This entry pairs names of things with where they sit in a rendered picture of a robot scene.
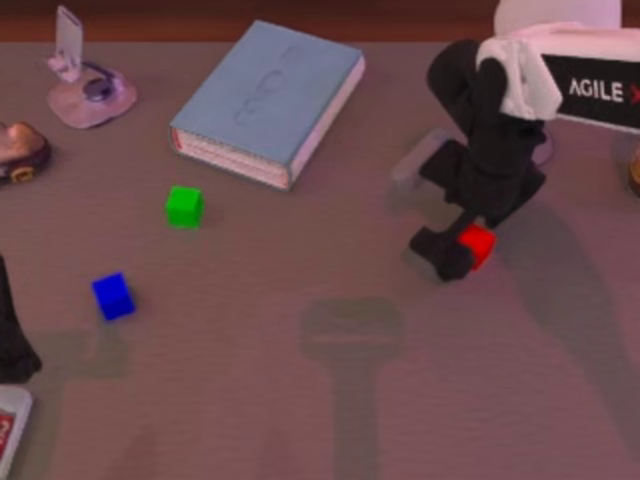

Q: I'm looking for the red cube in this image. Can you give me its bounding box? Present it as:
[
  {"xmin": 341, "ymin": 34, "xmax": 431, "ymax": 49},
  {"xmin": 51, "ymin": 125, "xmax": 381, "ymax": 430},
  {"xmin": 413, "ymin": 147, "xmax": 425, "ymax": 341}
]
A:
[{"xmin": 458, "ymin": 223, "xmax": 498, "ymax": 272}]

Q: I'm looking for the green cube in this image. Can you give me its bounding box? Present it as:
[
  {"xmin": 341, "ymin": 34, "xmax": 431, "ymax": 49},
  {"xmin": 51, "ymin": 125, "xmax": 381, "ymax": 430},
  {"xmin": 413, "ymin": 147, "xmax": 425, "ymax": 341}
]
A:
[{"xmin": 165, "ymin": 186, "xmax": 205, "ymax": 230}]

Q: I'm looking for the blue cube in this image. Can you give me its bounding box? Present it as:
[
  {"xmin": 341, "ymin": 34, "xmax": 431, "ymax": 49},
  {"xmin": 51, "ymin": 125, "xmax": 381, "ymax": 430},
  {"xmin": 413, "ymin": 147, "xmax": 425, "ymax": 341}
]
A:
[{"xmin": 91, "ymin": 271, "xmax": 137, "ymax": 322}]

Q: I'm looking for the brown round object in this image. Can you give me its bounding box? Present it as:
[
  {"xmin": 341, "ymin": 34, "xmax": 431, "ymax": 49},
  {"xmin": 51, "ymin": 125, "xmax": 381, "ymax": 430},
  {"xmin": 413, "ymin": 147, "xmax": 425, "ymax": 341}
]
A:
[
  {"xmin": 0, "ymin": 121, "xmax": 53, "ymax": 186},
  {"xmin": 627, "ymin": 148, "xmax": 640, "ymax": 197}
]

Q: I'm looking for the light blue hardcover book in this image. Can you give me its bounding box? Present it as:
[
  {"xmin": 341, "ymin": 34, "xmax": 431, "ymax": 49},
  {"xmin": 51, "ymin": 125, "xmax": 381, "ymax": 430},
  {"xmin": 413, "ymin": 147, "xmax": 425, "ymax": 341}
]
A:
[{"xmin": 169, "ymin": 19, "xmax": 367, "ymax": 192}]

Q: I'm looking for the white phone stand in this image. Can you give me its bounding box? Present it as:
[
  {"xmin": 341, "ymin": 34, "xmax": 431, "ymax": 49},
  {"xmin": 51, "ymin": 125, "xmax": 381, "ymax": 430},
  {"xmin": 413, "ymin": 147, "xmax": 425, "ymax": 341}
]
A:
[{"xmin": 46, "ymin": 5, "xmax": 139, "ymax": 130}]

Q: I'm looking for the white box with red label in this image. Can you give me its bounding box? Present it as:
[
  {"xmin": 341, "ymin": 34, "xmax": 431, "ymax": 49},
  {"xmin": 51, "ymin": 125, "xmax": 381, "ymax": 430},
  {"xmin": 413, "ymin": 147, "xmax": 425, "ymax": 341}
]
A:
[{"xmin": 0, "ymin": 384, "xmax": 34, "ymax": 474}]

